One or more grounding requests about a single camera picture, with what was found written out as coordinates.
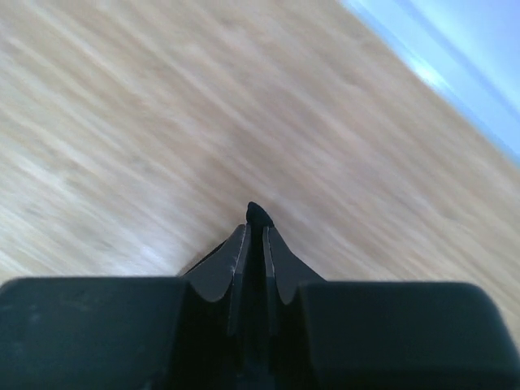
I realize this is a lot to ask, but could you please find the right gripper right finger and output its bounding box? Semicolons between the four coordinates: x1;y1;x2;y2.
262;227;326;336

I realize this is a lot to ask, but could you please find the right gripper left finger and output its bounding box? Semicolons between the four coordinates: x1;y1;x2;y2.
181;224;249;336

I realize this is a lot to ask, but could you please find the black t shirt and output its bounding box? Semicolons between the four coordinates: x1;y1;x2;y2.
197;202;273;389

